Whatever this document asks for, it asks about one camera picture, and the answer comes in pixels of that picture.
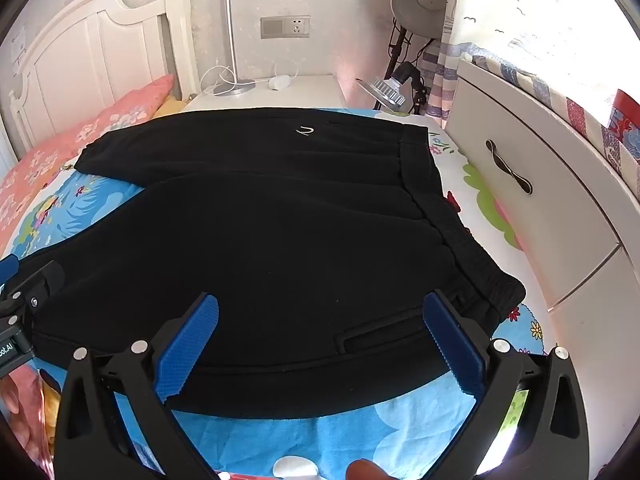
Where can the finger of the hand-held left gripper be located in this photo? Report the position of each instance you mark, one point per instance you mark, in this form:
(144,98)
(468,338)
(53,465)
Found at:
(42,280)

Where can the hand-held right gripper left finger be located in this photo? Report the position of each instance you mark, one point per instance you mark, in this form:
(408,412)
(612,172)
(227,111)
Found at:
(197,325)

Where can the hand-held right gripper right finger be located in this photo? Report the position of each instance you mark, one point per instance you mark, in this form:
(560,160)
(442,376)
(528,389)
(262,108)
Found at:
(450,340)

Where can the black pants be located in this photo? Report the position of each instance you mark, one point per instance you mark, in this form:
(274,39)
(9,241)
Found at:
(275,235)

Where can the person's left hand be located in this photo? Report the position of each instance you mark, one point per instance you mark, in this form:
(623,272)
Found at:
(9,395)

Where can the person's right hand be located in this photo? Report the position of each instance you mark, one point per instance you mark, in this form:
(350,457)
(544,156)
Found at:
(365,471)

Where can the blue cartoon print bed sheet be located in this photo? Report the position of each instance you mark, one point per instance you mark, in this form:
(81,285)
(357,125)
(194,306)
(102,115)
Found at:
(350,440)

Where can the pink floral pillow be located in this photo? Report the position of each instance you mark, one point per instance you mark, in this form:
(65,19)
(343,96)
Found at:
(75,140)

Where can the white drawer cabinet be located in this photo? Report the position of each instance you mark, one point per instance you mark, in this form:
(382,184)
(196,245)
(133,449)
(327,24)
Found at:
(550,185)

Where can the yellow cloth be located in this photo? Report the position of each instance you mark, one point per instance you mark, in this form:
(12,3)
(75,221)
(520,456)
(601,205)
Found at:
(172,107)

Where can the white wooden headboard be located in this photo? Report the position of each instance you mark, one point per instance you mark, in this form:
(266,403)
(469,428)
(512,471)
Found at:
(85,50)

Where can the white power adapter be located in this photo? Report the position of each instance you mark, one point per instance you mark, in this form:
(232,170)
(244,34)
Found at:
(280,82)

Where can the black spotlight with silver reflector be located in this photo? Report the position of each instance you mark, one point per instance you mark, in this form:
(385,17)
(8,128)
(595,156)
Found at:
(387,91)

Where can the white bedside table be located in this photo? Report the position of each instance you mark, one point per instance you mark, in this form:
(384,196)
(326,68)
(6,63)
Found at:
(310,92)

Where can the patchwork cloth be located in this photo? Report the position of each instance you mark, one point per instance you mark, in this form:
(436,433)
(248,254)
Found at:
(580,110)

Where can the silver lamp stand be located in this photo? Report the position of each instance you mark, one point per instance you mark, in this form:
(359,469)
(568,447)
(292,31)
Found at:
(229,25)

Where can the patterned window curtain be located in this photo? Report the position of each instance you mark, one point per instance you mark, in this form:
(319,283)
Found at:
(500,10)

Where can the round grey floor lamp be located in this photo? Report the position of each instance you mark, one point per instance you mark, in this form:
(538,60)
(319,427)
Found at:
(420,5)

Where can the grey wall socket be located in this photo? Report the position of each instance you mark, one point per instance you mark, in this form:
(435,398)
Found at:
(285,27)

